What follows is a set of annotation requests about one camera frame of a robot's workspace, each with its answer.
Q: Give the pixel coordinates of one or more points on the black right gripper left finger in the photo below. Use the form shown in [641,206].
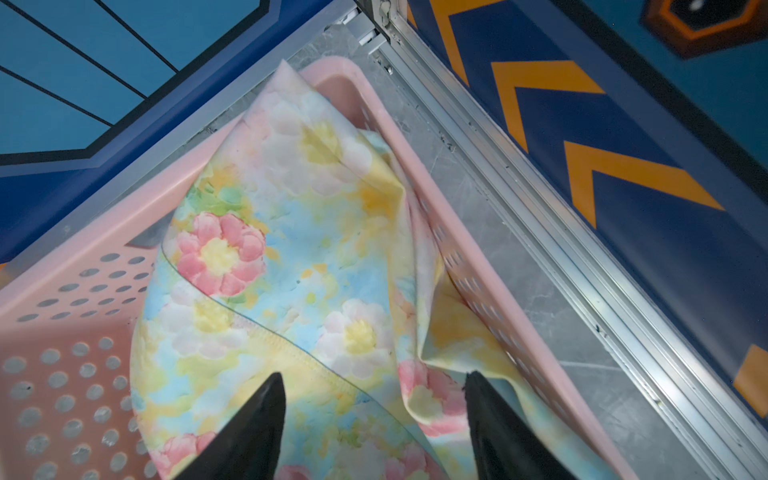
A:
[248,447]

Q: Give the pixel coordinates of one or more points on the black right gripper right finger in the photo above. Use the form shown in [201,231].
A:
[504,446]

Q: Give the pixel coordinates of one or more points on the aluminium corner post right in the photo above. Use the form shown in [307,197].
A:
[380,12]

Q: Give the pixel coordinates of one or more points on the pastel floral skirt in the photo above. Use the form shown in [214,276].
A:
[314,244]

